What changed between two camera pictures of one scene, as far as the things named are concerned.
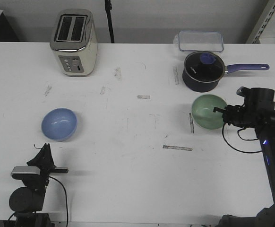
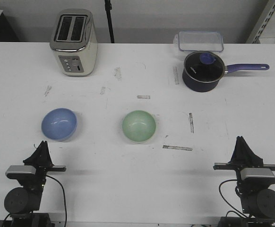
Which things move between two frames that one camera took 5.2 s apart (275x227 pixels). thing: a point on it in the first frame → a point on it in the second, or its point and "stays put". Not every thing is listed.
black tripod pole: [108, 6] stays put
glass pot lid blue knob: [204, 66] stays put
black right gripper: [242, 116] → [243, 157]
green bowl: [202, 112] → [139, 126]
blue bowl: [59, 124] stays put
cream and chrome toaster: [73, 41] stays put
